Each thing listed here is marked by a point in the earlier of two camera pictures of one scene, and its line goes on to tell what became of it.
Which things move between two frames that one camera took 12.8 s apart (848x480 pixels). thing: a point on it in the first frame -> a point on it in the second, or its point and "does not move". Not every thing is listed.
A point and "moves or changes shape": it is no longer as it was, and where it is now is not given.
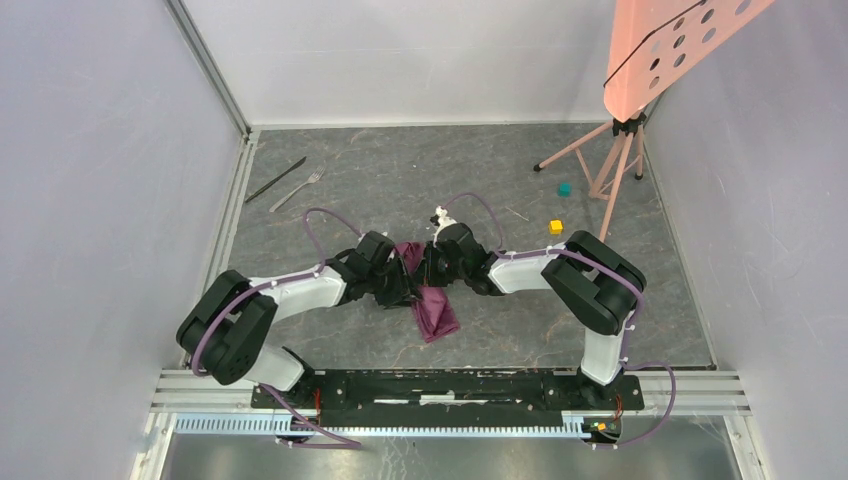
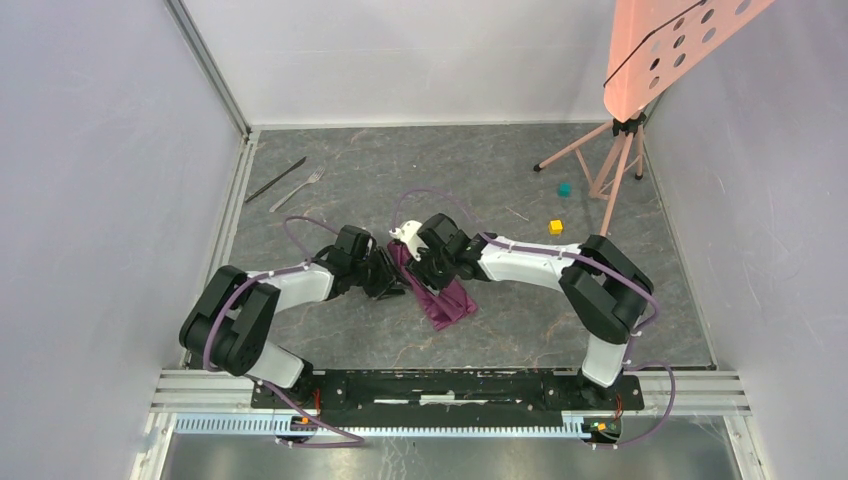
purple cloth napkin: x=433 y=308 moves or changes shape
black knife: x=283 y=174 does not move
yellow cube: x=556 y=227 does not move
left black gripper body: x=389 y=285 -> x=374 y=274
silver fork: x=315 y=176 does not move
